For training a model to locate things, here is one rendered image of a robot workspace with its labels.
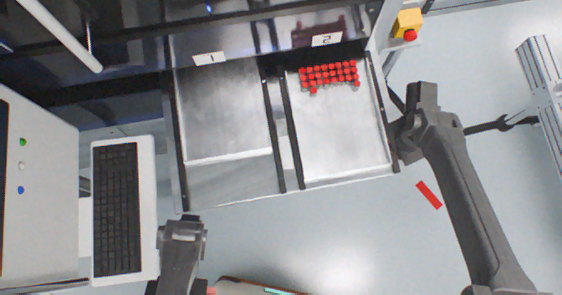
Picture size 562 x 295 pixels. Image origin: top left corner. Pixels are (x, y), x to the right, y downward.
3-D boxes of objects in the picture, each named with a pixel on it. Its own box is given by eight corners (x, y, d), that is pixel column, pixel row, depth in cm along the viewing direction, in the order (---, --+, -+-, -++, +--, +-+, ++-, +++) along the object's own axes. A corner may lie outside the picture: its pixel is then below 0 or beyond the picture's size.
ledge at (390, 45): (372, 15, 143) (373, 12, 141) (410, 8, 144) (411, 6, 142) (382, 52, 139) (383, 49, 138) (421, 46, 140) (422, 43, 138)
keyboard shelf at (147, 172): (68, 145, 139) (64, 143, 137) (154, 134, 140) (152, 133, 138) (67, 290, 128) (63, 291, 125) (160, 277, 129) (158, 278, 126)
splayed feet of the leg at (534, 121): (446, 129, 222) (456, 122, 209) (537, 114, 225) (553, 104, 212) (450, 144, 220) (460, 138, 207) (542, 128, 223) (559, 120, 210)
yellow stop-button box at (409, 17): (388, 17, 132) (394, 5, 125) (411, 14, 132) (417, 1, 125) (394, 40, 130) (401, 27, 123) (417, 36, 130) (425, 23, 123)
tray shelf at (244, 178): (159, 66, 138) (157, 64, 136) (370, 32, 141) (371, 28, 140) (176, 215, 125) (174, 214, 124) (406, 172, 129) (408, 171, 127)
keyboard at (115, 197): (94, 147, 136) (90, 145, 134) (137, 142, 137) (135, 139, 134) (94, 278, 126) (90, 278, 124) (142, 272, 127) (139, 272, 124)
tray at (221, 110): (173, 61, 136) (170, 57, 133) (253, 48, 137) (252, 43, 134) (186, 165, 127) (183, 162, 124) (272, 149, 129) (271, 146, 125)
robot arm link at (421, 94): (414, 129, 76) (459, 136, 77) (418, 68, 78) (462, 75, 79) (389, 139, 88) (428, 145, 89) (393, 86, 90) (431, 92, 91)
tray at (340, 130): (284, 75, 135) (284, 70, 132) (365, 62, 136) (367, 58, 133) (303, 180, 126) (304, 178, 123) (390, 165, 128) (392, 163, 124)
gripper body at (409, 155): (408, 114, 97) (416, 106, 89) (430, 155, 95) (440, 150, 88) (382, 126, 96) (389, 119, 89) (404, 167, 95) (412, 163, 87)
